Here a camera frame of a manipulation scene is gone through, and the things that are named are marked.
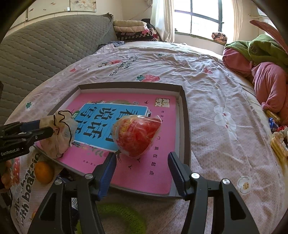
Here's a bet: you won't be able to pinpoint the cream mesh drawstring pouch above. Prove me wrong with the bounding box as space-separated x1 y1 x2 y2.
39 110 78 159

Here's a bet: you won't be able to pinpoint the green fuzzy ring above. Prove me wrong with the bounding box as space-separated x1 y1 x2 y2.
75 202 147 234

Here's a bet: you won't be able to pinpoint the red surprise egg toy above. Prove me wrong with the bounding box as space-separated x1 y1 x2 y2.
111 114 162 158

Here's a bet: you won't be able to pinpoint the grey shallow cardboard box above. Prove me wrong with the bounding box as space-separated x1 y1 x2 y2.
33 81 192 199

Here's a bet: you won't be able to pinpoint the pink and blue book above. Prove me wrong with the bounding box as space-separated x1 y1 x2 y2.
57 91 177 195

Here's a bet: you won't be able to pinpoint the wall painting panels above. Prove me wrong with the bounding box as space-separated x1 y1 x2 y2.
14 0 97 25

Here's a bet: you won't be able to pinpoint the blue snack packet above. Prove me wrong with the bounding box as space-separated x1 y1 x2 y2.
57 169 79 230

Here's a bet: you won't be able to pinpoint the white curtain left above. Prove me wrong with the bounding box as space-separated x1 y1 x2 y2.
151 0 175 42

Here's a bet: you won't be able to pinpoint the white curtain right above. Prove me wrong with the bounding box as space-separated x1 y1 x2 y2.
232 0 244 41

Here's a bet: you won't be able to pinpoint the grey quilted headboard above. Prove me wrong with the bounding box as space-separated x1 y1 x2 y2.
1 13 117 124

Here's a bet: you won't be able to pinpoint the patterned item on windowsill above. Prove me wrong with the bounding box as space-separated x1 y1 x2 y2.
211 32 228 45

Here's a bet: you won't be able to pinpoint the window with dark frame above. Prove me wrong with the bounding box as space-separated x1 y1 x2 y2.
173 0 234 39

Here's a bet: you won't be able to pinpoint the stack of folded blankets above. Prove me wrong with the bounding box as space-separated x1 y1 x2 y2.
113 19 162 42

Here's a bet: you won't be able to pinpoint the green blanket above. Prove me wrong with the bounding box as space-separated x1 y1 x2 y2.
224 34 287 72

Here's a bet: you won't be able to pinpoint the white curtain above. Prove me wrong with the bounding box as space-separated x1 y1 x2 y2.
232 0 244 41
151 0 175 42

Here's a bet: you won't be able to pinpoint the orange tangerine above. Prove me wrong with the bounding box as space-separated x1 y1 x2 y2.
1 160 12 193
34 161 54 185

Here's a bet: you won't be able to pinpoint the snack pile at bedside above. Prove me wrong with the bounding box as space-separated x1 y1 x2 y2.
265 110 287 165

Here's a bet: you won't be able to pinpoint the pink crumpled quilt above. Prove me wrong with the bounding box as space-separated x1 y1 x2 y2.
222 48 287 125

